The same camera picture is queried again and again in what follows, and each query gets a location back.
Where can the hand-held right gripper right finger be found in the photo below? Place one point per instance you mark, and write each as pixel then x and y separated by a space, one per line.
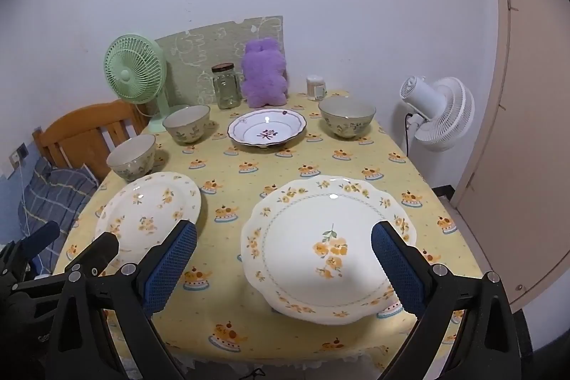
pixel 398 268

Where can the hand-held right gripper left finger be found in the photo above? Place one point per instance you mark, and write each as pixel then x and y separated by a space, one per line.
pixel 171 268

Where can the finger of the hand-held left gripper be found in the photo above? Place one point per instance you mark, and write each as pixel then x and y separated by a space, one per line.
pixel 42 237
pixel 104 248

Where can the small yellow floral plate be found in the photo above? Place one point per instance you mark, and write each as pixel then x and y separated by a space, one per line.
pixel 142 202

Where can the beige floral bowl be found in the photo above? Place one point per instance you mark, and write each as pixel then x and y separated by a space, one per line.
pixel 133 162
pixel 185 128
pixel 347 124

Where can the large yellow floral plate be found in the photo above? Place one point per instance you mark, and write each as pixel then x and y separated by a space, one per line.
pixel 311 224

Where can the white plate with red pattern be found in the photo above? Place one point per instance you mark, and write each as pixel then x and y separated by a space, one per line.
pixel 249 130

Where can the light blue bed sheet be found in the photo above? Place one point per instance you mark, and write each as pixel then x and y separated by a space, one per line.
pixel 10 211

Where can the blue plaid pillow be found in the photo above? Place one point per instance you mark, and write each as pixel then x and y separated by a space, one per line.
pixel 49 193

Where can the yellow printed tablecloth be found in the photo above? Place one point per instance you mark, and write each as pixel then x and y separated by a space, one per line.
pixel 267 166

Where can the white desk fan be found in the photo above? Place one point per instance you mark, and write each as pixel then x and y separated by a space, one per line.
pixel 441 117

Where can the green desk fan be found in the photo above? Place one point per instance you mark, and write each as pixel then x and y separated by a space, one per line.
pixel 133 68

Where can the beige door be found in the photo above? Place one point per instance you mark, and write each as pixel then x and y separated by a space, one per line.
pixel 534 139

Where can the glass jar with lid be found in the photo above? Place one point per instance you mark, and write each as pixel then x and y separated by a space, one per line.
pixel 226 88

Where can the cotton swab container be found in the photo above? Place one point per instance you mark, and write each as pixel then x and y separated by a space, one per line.
pixel 316 88

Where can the purple plush toy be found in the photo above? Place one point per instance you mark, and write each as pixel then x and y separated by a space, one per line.
pixel 265 73

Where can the green patterned board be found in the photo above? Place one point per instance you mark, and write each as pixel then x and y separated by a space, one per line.
pixel 200 46

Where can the wall socket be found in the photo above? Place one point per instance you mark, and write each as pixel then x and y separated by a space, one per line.
pixel 20 151

